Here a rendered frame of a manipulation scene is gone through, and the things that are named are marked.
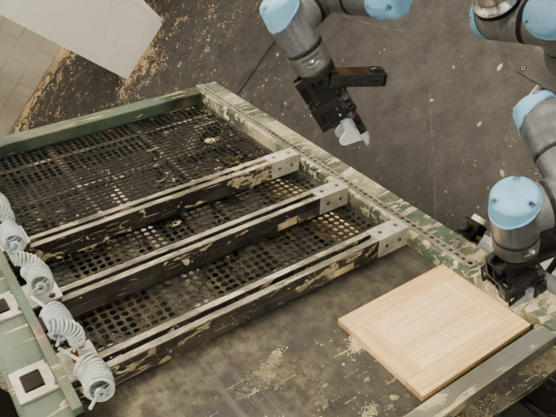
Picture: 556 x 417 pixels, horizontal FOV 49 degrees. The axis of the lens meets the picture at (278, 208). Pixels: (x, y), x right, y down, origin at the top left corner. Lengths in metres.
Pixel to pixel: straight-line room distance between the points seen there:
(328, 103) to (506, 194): 0.40
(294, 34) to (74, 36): 4.06
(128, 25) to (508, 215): 4.47
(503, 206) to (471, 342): 0.77
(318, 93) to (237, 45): 3.22
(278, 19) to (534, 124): 0.46
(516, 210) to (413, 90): 2.39
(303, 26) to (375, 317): 0.86
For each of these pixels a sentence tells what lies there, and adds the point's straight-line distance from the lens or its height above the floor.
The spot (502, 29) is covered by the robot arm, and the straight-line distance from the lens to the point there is 1.68.
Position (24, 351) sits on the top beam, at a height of 1.83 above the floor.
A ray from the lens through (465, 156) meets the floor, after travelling 3.02.
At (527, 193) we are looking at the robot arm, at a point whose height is 1.69.
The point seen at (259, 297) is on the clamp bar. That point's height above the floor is 1.36.
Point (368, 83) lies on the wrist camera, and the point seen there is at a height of 1.69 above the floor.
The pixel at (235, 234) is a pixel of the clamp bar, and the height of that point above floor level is 1.28.
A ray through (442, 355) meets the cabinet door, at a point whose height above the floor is 1.10.
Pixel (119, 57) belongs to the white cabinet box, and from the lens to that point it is 5.27.
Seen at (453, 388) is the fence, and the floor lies 1.18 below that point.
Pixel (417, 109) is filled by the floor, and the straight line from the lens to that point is 3.24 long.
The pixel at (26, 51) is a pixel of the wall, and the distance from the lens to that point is 6.61.
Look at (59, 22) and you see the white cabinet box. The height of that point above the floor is 0.71.
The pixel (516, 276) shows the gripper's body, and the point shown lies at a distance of 1.14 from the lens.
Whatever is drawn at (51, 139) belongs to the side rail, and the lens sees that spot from 2.69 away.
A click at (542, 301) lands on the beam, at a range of 1.81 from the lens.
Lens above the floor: 2.57
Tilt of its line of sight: 46 degrees down
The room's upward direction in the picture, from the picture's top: 67 degrees counter-clockwise
